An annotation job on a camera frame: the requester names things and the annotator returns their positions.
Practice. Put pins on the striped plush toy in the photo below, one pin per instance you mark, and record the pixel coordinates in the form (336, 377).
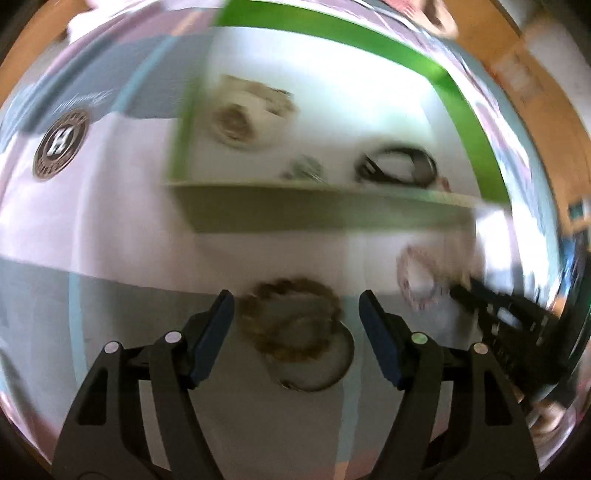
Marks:
(429, 16)

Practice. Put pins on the wooden bed headboard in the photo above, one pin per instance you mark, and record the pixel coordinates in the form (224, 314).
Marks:
(531, 92)

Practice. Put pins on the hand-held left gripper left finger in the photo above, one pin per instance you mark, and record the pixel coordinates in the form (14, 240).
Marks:
(212, 332)

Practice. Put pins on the person's right hand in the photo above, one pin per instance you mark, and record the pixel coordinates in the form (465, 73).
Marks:
(549, 415)

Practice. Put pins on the green stone pendant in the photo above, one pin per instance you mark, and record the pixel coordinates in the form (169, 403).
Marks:
(304, 168)

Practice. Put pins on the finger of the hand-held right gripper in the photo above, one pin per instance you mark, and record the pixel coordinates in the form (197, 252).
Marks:
(471, 297)

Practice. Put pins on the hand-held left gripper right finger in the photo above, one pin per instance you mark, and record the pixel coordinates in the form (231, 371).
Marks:
(383, 337)

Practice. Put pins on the white shell ornament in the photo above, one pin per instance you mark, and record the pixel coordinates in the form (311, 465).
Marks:
(235, 122)

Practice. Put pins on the printed patchwork bedsheet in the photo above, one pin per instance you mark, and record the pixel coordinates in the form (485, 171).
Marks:
(115, 230)

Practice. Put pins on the green cardboard box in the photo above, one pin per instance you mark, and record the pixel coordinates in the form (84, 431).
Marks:
(346, 92)

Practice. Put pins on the silver bangle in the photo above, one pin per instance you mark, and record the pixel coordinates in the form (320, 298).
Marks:
(323, 385)

